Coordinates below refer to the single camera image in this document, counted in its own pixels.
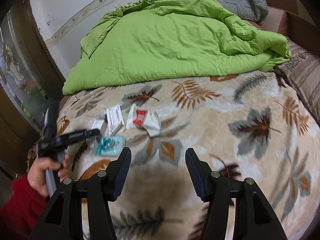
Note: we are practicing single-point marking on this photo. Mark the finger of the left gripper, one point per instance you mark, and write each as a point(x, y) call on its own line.
point(92, 134)

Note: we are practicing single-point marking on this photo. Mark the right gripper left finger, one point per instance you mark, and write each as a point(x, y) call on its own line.
point(62, 217)

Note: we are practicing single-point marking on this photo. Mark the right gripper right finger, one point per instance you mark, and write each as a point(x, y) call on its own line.
point(254, 216)

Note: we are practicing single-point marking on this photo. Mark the blue white box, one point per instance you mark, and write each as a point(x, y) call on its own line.
point(100, 123)

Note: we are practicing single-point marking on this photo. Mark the teal tissue pack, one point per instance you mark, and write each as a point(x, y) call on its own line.
point(109, 146)

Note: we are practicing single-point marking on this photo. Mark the red sleeve forearm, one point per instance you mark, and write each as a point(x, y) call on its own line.
point(22, 211)

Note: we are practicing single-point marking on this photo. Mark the white medicine box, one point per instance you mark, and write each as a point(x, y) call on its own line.
point(115, 121)

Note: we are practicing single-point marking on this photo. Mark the red white crumpled packet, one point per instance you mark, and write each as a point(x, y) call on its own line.
point(144, 119)

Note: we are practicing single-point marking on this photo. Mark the wooden glass door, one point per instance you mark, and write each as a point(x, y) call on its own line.
point(30, 80)

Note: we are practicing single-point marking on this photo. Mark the leaf pattern bed blanket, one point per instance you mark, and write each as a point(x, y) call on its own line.
point(230, 157)

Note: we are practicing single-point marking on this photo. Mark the green quilt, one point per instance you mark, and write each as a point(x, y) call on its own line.
point(153, 40)

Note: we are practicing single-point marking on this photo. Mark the brown striped pillow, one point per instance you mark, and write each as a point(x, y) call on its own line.
point(302, 73)

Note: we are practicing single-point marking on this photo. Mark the brown beige headboard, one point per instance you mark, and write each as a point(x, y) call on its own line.
point(289, 18)

